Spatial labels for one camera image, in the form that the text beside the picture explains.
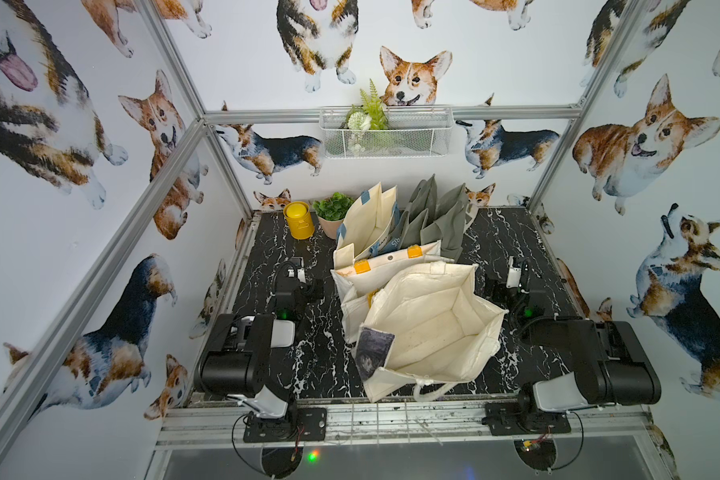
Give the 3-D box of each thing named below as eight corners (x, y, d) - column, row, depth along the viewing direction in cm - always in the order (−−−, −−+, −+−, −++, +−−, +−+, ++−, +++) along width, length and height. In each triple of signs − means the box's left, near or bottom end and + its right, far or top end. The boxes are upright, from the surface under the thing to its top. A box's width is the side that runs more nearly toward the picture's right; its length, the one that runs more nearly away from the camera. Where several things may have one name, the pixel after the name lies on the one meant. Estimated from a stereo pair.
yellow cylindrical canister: (288, 240, 115) (280, 219, 106) (292, 222, 121) (285, 201, 112) (313, 240, 115) (307, 219, 106) (316, 222, 121) (311, 201, 112)
